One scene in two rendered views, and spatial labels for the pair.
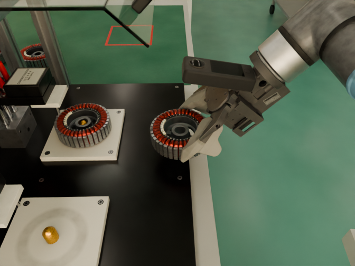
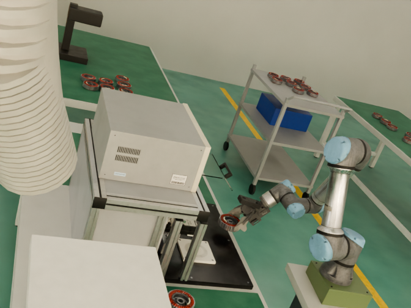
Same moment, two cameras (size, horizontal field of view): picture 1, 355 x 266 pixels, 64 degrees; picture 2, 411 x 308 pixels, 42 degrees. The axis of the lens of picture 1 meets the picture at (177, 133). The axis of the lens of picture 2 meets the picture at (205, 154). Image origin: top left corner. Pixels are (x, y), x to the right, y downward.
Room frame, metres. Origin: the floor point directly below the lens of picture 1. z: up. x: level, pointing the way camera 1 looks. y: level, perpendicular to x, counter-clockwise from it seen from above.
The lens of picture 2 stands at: (-1.66, 1.02, 2.10)
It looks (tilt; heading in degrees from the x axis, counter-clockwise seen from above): 23 degrees down; 339
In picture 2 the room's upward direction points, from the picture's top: 19 degrees clockwise
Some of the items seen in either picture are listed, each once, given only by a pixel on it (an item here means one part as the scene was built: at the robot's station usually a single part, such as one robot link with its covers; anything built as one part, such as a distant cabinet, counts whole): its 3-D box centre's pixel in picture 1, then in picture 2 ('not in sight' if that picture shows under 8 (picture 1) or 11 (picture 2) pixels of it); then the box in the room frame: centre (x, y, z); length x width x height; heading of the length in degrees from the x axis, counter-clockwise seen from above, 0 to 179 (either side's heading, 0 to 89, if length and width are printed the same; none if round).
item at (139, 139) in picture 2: not in sight; (147, 137); (0.33, 0.52, 1.22); 0.44 x 0.39 x 0.20; 1
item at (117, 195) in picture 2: not in sight; (140, 165); (0.32, 0.52, 1.09); 0.68 x 0.44 x 0.05; 1
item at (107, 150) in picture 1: (86, 132); not in sight; (0.45, 0.20, 0.78); 0.15 x 0.15 x 0.01; 1
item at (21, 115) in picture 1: (15, 126); not in sight; (0.45, 0.34, 0.80); 0.07 x 0.05 x 0.06; 1
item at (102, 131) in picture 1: (83, 124); not in sight; (0.45, 0.20, 0.80); 0.11 x 0.11 x 0.04
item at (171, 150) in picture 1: (180, 132); (229, 222); (0.39, -0.01, 0.83); 0.11 x 0.11 x 0.04
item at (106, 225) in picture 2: not in sight; (119, 245); (-0.01, 0.59, 0.91); 0.28 x 0.03 x 0.32; 91
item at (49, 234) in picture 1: (49, 234); not in sight; (0.21, 0.19, 0.80); 0.02 x 0.02 x 0.03
